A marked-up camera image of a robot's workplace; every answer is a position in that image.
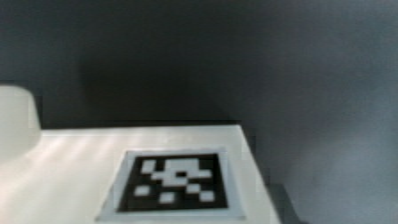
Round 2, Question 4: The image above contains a white front drawer tray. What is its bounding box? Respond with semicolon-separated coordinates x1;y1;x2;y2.
0;84;281;224

